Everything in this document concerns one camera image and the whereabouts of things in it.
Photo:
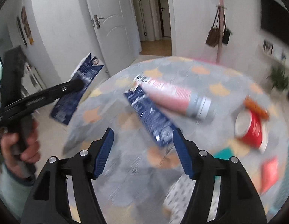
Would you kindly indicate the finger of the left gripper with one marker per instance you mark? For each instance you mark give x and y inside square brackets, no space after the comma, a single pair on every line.
[56,92]

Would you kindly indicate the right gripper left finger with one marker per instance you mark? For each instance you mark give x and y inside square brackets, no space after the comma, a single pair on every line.
[48,199]

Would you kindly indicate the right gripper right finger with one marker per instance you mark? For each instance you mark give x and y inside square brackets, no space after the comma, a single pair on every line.
[239,201]

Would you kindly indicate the white milk carton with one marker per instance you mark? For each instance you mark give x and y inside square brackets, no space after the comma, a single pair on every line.
[84,73]

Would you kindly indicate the teal clay packet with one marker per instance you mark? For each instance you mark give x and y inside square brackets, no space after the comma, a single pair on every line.
[224,154]

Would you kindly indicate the pink yogurt bottle grey cap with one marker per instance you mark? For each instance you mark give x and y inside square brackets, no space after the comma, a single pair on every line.
[176,98]

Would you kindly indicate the dark blue carton box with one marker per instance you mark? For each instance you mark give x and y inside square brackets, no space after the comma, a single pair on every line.
[157,124]

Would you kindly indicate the teal forearm sleeve left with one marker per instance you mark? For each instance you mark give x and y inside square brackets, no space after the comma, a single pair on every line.
[14,191]

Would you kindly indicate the person's left hand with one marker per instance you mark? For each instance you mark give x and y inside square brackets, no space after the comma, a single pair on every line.
[15,156]

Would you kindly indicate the pink clay packet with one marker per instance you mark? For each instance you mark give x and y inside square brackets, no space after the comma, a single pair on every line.
[269,174]

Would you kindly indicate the light blue waste basket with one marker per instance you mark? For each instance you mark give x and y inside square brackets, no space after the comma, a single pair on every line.
[284,191]

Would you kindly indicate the red paper cup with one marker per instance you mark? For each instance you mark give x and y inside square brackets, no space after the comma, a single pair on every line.
[251,130]

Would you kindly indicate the white interior door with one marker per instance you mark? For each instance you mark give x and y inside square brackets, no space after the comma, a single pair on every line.
[117,33]

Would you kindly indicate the orange snack wrapper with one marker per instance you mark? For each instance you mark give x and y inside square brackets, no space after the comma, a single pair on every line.
[256,108]

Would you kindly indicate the potted green plant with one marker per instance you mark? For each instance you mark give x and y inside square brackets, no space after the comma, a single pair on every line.
[278,78]

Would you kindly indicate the brown hanging handbag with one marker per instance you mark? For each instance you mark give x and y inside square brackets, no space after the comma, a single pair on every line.
[214,33]

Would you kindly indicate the pink coat rack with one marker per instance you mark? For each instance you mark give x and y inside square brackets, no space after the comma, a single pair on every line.
[221,31]

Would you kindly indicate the black hanging small bag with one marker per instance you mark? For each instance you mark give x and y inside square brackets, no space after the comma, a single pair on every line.
[226,32]

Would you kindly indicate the white wall shelf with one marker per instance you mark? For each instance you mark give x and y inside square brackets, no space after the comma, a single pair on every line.
[279,54]

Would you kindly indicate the butterfly picture frame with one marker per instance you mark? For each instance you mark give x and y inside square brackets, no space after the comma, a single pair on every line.
[267,47]

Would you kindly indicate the wall mounted black television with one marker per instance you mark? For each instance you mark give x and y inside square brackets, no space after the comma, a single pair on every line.
[275,20]

